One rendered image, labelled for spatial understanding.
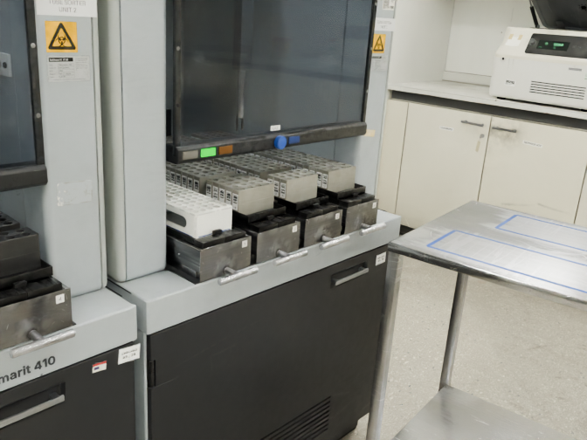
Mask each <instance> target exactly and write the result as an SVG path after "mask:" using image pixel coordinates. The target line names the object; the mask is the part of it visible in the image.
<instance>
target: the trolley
mask: <svg viewBox="0 0 587 440"><path fill-rule="evenodd" d="M388 251H389V256H388V264H387V271H386V278H385V285H384V292H383V306H382V313H381V320H380V327H379V335H378V342H377V350H376V363H375V370H374V377H373V385H372V392H371V399H370V406H369V420H368V427H367V435H366V440H379V439H380V433H381V426H382V420H383V406H384V400H385V393H386V386H387V380H388V373H389V366H390V353H391V347H392V340H393V334H394V326H395V319H396V313H397V300H398V294H399V286H400V280H401V273H402V266H403V260H404V256H406V257H409V258H414V259H416V260H420V261H423V262H426V263H428V264H432V265H436V266H439V267H443V268H446V269H448V270H451V271H454V272H457V273H458V275H457V280H456V286H455V291H454V296H453V302H452V312H451V318H450V323H449V328H448V334H447V339H446V344H445V355H444V360H443V366H442V371H441V376H440V382H439V391H438V393H437V394H436V395H435V396H434V397H433V398H432V399H431V400H430V401H429V402H428V403H427V404H426V405H425V406H424V407H423V408H422V409H421V410H420V411H419V412H418V413H417V414H416V415H415V416H414V417H413V418H412V419H411V420H410V421H409V422H408V423H407V424H406V425H405V426H404V427H403V428H402V429H401V430H400V431H399V432H398V433H397V434H396V435H395V436H394V437H393V438H392V439H391V440H578V439H575V438H574V437H570V436H568V435H565V434H563V433H562V432H559V431H557V430H553V429H551V428H549V427H547V426H545V425H542V424H540V423H537V422H535V421H533V420H530V419H528V418H526V417H524V416H520V415H518V414H516V413H514V412H512V411H509V410H507V409H504V408H502V407H500V406H497V405H495V404H493V403H490V402H487V401H485V400H483V399H480V398H479V397H477V396H474V395H470V394H468V393H467V392H464V391H462V390H460V389H457V388H455V387H452V386H450V385H451V379H452V370H453V364H454V359H455V354H456V349H457V344H458V338H459V329H460V323H461V318H462V313H463V307H464V303H465V297H466V288H467V282H468V277H469V276H471V277H474V278H479V279H482V280H485V281H487V282H491V283H494V284H496V285H502V286H505V287H507V288H510V289H514V290H516V291H519V292H525V293H527V294H530V295H533V296H536V297H539V298H542V299H546V300H550V301H553V302H556V303H558V304H562V305H565V306H569V307H573V308H576V309H578V310H581V311H585V312H587V227H583V226H580V225H576V224H573V223H565V222H562V221H558V220H554V219H550V218H547V217H539V216H536V215H532V214H529V213H524V212H520V211H517V210H510V209H506V208H502V207H498V206H494V205H491V204H487V203H480V202H476V201H470V202H468V203H466V204H464V205H462V206H460V207H458V208H457V209H455V210H452V211H450V212H448V213H446V214H444V215H443V216H441V217H438V218H436V219H434V220H432V221H430V222H429V223H426V224H424V225H422V226H420V227H418V228H416V229H415V230H412V231H410V232H408V233H406V234H404V235H402V236H401V237H398V238H396V239H394V240H392V241H390V242H388Z"/></svg>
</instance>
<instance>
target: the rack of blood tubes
mask: <svg viewBox="0 0 587 440"><path fill-rule="evenodd" d="M231 218H232V206H231V205H230V204H227V203H223V202H220V201H218V200H216V199H213V198H210V197H208V196H204V195H202V194H199V193H197V192H195V191H192V190H189V189H186V188H183V187H181V186H178V185H175V184H174V183H171V182H167V181H166V224H167V225H168V226H170V227H172V228H175V229H177V230H179V231H182V232H184V233H186V234H188V235H190V236H193V237H194V238H199V237H201V236H204V235H208V234H211V233H212V231H213V230H217V229H221V230H227V229H231ZM208 236H209V235H208Z"/></svg>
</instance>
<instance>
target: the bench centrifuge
mask: <svg viewBox="0 0 587 440"><path fill-rule="evenodd" d="M531 1H532V3H533V5H534V6H533V5H532V3H531ZM529 3H530V7H529V8H530V11H531V14H532V18H533V20H534V24H535V27H530V28H520V27H508V28H507V29H506V33H505V37H504V39H503V42H502V44H501V46H500V47H499V49H498V50H497V52H496V53H495V56H494V66H493V71H492V77H491V83H490V88H489V94H490V95H491V96H497V99H500V100H504V99H505V98H509V99H515V100H526V101H533V102H538V103H544V104H550V105H557V106H563V107H574V108H580V109H581V111H583V112H587V0H529ZM534 7H535V9H534ZM535 10H536V12H537V15H538V17H539V18H540V20H541V22H542V25H543V26H544V27H546V28H540V25H539V24H538V21H537V18H536V14H535Z"/></svg>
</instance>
